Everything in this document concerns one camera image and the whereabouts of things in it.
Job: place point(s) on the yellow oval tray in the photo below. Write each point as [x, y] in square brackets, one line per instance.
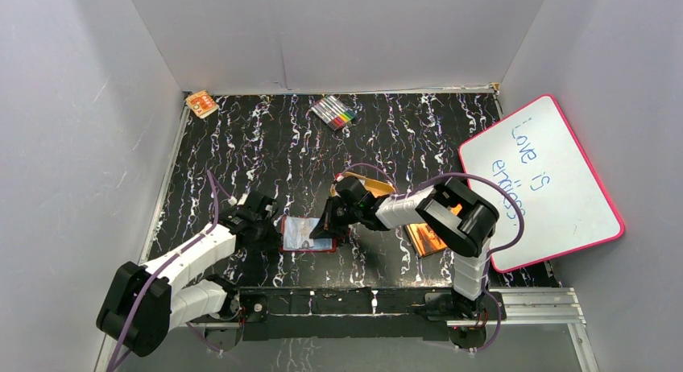
[376, 187]

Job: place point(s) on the pink framed whiteboard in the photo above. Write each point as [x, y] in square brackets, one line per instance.
[557, 204]

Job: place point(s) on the small orange card box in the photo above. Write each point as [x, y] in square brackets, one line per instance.
[201, 104]

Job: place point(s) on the black aluminium base frame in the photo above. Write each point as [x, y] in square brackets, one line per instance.
[430, 313]

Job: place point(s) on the red leather card holder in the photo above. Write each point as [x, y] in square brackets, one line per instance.
[332, 247]

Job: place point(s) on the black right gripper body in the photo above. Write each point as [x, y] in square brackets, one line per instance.
[346, 215]

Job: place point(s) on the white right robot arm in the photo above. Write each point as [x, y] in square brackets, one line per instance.
[462, 219]

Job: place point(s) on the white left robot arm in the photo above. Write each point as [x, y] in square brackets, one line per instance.
[145, 302]

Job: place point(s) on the pack of coloured markers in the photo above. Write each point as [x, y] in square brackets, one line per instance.
[334, 113]

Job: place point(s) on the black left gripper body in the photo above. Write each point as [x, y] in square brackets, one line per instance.
[265, 220]

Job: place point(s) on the orange paperback book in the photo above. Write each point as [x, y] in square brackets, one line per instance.
[423, 238]

